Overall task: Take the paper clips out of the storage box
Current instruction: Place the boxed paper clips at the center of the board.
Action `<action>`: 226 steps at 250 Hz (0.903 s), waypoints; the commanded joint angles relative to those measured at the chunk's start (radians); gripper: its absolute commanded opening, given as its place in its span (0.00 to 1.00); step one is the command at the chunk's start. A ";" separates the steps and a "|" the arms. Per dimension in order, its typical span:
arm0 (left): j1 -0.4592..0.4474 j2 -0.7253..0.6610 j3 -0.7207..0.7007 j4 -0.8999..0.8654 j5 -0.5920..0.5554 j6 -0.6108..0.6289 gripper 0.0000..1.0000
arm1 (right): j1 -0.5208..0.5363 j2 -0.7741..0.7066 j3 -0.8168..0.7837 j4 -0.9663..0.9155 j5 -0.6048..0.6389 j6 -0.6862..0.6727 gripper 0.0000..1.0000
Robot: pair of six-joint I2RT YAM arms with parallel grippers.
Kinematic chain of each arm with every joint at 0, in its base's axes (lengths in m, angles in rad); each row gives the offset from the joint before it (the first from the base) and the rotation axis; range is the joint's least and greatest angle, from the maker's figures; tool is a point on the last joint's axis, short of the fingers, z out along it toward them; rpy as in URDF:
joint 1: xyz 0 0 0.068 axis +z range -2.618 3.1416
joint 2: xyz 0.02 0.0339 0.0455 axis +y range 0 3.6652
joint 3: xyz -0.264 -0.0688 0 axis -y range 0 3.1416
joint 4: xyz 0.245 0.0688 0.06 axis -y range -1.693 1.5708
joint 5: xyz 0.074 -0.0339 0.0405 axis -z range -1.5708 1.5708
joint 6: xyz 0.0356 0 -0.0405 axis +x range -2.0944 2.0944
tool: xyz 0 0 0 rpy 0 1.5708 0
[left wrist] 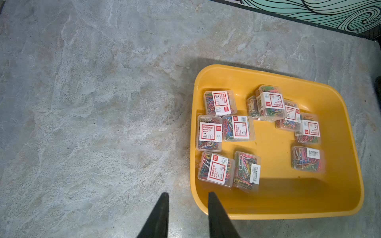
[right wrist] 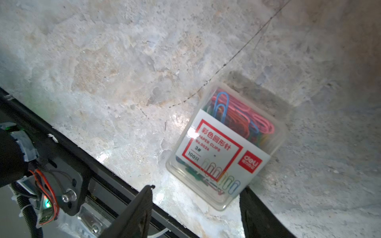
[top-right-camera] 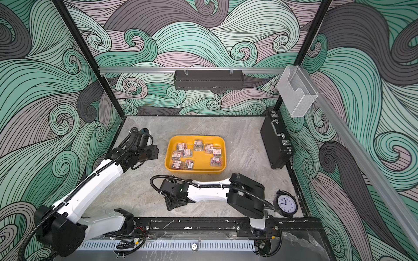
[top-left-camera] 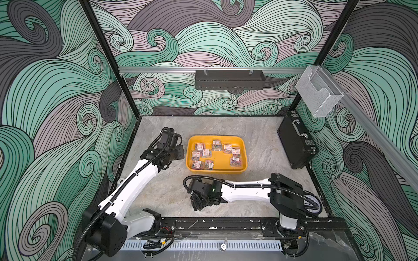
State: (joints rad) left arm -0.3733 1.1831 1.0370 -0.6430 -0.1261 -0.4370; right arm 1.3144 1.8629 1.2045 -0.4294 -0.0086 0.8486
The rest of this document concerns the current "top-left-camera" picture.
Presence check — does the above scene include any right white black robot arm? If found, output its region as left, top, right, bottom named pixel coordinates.
left=183, top=173, right=323, bottom=231

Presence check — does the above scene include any yellow plastic storage tray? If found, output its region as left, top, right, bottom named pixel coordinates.
left=185, top=135, right=248, bottom=175

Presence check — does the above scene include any aluminium rail back wall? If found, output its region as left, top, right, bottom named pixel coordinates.
left=119, top=66, right=306, bottom=74

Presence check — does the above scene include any paper clip box right lower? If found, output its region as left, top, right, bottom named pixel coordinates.
left=230, top=157, right=242, bottom=167

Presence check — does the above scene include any clear acrylic wall holder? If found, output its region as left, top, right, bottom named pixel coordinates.
left=296, top=65, right=344, bottom=118

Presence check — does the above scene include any paper clip box stacked top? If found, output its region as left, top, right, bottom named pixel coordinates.
left=212, top=140, right=222, bottom=151

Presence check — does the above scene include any paper clip box under stack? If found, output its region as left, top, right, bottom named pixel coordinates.
left=223, top=144, right=233, bottom=154

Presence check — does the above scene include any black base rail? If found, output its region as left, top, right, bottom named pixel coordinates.
left=143, top=217, right=348, bottom=239

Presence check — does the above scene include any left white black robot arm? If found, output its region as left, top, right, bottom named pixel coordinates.
left=72, top=127, right=185, bottom=261

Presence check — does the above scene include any paper clip box top left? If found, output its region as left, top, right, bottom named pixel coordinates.
left=195, top=142, right=205, bottom=151

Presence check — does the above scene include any paper clip box middle left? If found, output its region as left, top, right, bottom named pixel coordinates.
left=191, top=151, right=201, bottom=159

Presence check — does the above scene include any paper clip box barcode side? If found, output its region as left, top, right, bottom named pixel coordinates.
left=204, top=160, right=214, bottom=170

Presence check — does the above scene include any aluminium rail right wall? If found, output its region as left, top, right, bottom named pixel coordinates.
left=323, top=69, right=418, bottom=191

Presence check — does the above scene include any black briefcase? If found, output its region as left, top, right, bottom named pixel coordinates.
left=277, top=110, right=320, bottom=169

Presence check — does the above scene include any white slotted cable duct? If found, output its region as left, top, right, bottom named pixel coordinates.
left=122, top=239, right=283, bottom=252

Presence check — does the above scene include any aluminium rail wall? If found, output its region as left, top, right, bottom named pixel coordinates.
left=119, top=66, right=306, bottom=74
left=323, top=69, right=418, bottom=191

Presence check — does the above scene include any paper clip box far right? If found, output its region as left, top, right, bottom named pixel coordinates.
left=231, top=147, right=241, bottom=157

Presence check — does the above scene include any black wall-mounted tray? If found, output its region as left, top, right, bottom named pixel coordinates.
left=195, top=70, right=266, bottom=91

